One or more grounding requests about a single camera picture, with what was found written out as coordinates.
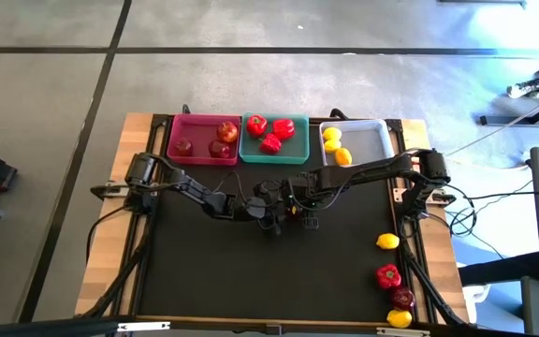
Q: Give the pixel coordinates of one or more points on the black table mat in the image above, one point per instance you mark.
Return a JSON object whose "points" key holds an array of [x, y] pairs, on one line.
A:
{"points": [[260, 271]]}

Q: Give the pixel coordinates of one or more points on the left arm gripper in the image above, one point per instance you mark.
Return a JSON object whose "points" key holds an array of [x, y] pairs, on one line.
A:
{"points": [[256, 206]]}

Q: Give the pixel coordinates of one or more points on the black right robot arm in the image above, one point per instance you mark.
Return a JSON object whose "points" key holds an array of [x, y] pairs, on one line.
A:
{"points": [[377, 168]]}

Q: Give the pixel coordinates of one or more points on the black floor beam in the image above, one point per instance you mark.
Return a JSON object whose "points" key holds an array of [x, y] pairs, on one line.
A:
{"points": [[499, 269]]}

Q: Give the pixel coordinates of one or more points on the black metal table frame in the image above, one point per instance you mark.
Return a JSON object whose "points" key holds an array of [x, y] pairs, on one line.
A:
{"points": [[411, 264]]}

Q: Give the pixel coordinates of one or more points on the orange yellow lemon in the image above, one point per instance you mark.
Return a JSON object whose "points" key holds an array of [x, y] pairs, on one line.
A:
{"points": [[343, 156]]}

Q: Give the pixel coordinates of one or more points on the white plastic basket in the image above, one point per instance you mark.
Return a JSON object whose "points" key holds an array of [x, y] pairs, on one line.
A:
{"points": [[368, 140]]}

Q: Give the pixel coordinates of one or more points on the pink plastic basket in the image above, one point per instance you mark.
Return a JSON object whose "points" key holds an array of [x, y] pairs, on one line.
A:
{"points": [[199, 136]]}

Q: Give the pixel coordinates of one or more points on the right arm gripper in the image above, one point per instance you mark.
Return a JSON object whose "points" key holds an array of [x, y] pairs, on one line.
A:
{"points": [[309, 189]]}

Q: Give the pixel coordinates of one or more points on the teal plastic basket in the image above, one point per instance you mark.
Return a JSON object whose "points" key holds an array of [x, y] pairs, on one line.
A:
{"points": [[297, 150]]}

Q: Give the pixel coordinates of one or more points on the bright red apple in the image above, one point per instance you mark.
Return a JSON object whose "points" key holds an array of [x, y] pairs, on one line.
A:
{"points": [[227, 131]]}

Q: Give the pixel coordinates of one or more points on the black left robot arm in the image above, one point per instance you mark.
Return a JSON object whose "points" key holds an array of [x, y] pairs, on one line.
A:
{"points": [[190, 187]]}

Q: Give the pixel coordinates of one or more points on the silver metal bracket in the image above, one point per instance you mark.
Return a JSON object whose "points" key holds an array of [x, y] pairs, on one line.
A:
{"points": [[143, 326], [403, 332]]}

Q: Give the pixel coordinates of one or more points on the red bell pepper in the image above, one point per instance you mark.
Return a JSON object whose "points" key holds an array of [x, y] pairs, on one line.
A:
{"points": [[283, 128], [256, 125], [388, 277], [270, 143]]}

